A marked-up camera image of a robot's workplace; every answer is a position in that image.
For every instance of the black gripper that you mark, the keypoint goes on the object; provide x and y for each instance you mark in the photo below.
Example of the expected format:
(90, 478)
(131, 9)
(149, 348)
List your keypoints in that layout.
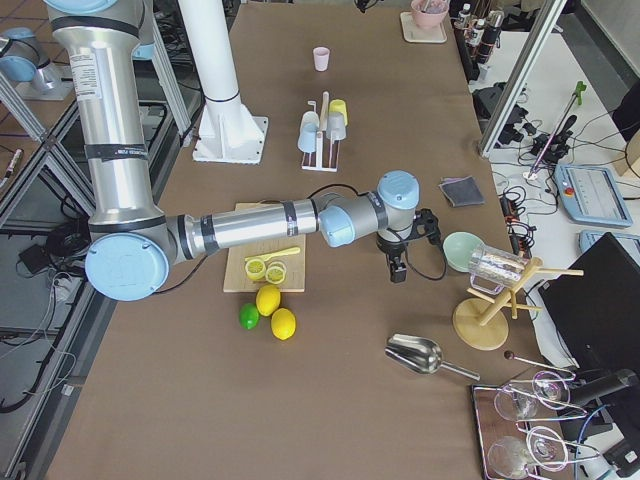
(392, 247)

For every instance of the pink cup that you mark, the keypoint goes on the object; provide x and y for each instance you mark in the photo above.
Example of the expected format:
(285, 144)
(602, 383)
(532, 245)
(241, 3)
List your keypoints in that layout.
(321, 57)

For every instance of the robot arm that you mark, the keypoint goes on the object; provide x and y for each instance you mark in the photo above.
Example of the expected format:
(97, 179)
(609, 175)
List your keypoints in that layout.
(134, 243)

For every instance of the grey cup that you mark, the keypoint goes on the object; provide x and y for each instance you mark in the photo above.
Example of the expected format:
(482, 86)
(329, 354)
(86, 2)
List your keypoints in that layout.
(336, 126)

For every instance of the light blue cup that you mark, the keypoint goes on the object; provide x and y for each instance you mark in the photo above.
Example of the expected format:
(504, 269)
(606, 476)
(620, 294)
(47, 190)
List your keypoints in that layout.
(307, 138)

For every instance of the yellow cup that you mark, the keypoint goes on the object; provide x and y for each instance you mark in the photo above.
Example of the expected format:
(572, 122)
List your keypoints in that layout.
(339, 106)

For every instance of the cream white cup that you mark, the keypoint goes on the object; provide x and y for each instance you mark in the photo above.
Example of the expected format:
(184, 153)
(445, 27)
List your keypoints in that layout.
(310, 117)

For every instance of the green bowl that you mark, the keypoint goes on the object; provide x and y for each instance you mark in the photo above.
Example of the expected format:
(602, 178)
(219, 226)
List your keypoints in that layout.
(458, 248)

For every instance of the grey cloth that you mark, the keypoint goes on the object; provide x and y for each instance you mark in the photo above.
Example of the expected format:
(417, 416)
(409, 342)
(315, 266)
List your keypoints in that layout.
(461, 191)

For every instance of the clear glass mug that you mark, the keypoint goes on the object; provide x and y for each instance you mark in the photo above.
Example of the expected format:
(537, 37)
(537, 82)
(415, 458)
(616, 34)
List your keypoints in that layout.
(492, 269)

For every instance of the wooden mug tree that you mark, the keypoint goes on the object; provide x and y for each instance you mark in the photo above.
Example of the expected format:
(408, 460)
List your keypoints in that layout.
(480, 322)

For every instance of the metal scoop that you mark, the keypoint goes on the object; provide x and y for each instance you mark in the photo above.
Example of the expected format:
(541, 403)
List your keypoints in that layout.
(422, 355)

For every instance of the yellow plastic knife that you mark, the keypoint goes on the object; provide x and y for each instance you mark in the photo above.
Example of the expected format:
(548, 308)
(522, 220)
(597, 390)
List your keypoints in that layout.
(280, 253)

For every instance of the lemon slice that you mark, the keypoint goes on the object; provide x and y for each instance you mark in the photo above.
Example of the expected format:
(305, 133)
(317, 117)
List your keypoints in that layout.
(255, 269)
(276, 272)

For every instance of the yellow lemon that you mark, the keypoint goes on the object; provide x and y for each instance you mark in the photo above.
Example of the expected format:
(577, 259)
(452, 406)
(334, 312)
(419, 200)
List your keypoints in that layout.
(268, 300)
(283, 324)

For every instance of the green lime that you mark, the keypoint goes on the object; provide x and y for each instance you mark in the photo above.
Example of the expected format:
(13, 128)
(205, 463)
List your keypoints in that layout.
(249, 316)

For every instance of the bamboo cutting board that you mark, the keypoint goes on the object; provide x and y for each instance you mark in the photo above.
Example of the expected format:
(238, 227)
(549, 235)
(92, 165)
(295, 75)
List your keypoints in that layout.
(235, 279)

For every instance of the black monitor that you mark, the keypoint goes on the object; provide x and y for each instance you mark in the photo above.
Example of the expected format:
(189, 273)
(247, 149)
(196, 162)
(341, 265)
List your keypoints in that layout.
(597, 314)

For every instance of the beige tray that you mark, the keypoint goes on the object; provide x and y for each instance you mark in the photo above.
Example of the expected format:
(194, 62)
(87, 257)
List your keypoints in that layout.
(412, 33)

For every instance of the wine glass rack tray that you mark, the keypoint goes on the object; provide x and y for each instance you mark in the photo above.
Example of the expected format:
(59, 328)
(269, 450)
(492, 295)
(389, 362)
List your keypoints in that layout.
(490, 425)

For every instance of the dark bottle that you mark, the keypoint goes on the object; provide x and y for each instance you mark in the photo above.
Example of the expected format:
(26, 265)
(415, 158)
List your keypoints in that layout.
(464, 16)
(475, 32)
(493, 24)

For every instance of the pink bowl with ice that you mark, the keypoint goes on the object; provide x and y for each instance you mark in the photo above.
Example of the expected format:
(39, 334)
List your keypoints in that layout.
(429, 13)

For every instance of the white wire cup rack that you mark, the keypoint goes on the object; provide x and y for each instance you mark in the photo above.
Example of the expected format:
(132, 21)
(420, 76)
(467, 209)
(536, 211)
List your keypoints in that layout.
(327, 154)

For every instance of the aluminium frame post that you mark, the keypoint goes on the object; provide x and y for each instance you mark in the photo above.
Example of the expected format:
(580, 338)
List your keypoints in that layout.
(541, 29)

